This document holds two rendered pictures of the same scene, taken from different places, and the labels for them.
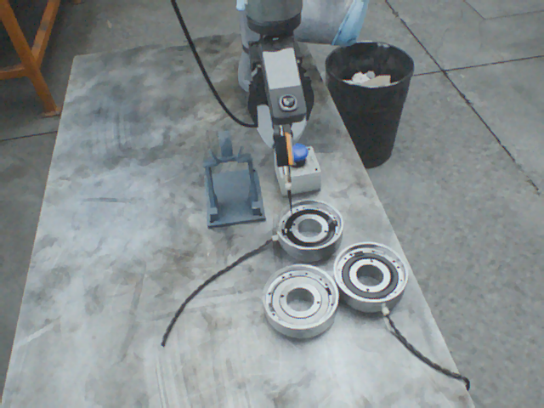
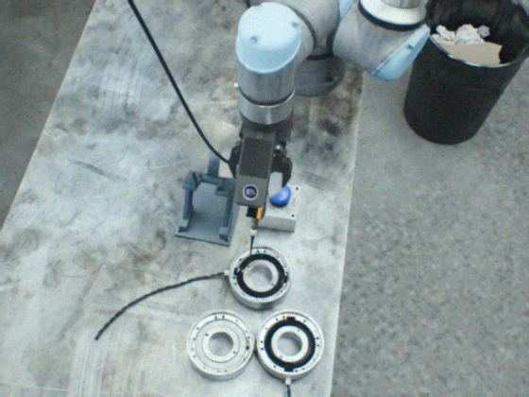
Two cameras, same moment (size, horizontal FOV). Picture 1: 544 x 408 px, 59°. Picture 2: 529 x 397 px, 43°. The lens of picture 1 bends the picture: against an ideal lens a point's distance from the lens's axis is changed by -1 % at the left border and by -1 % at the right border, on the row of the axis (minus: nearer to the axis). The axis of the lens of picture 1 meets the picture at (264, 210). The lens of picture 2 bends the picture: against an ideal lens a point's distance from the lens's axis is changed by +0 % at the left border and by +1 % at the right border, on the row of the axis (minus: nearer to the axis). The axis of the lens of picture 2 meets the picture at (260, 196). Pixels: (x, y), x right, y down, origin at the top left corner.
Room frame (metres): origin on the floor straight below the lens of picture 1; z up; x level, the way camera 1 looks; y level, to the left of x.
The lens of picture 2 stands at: (0.04, -0.16, 1.85)
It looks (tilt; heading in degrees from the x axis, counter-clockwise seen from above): 59 degrees down; 12
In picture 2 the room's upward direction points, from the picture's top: 3 degrees clockwise
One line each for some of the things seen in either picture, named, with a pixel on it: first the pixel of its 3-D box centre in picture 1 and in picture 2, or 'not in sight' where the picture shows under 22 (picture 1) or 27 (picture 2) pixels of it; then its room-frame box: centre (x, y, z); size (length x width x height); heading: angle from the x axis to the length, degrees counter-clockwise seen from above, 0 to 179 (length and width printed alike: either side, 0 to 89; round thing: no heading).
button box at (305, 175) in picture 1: (297, 168); (279, 202); (0.64, -0.07, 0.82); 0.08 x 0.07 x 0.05; 5
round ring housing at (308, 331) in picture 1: (300, 303); (220, 345); (0.37, -0.04, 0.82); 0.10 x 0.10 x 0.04
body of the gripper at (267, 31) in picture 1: (275, 52); (264, 127); (0.62, -0.04, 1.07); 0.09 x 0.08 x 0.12; 3
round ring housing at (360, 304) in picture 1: (369, 278); (289, 345); (0.39, -0.14, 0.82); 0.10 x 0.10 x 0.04
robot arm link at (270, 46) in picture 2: not in sight; (269, 53); (0.61, -0.04, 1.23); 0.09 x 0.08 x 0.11; 158
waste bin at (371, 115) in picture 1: (365, 108); (459, 72); (1.63, -0.46, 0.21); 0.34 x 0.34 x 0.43
